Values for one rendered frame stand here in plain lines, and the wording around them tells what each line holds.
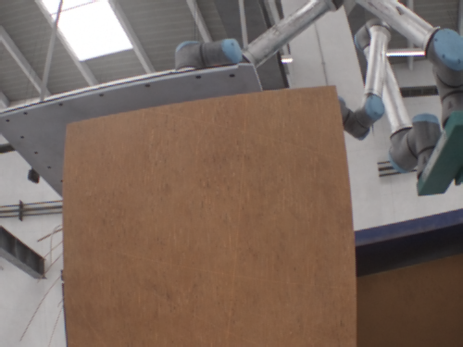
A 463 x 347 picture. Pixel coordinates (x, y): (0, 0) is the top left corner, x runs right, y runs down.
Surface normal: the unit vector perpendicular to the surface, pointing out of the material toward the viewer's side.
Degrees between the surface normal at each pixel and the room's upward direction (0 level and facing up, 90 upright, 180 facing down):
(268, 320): 90
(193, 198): 90
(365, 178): 90
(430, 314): 90
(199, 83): 180
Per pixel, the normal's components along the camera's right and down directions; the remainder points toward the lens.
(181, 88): 0.04, 0.91
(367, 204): -0.21, -0.40
